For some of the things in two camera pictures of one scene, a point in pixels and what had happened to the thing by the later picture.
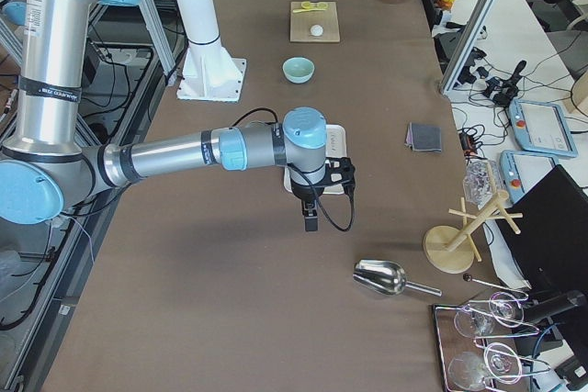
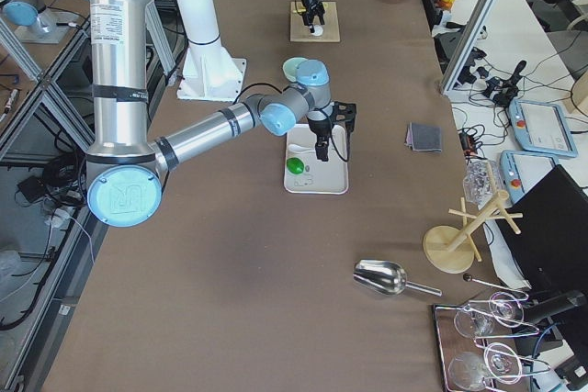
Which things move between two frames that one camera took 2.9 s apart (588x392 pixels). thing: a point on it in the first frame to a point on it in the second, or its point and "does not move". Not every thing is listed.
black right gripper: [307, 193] to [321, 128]
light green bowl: [299, 70] does not move
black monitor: [551, 251] does not move
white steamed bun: [316, 30] does not move
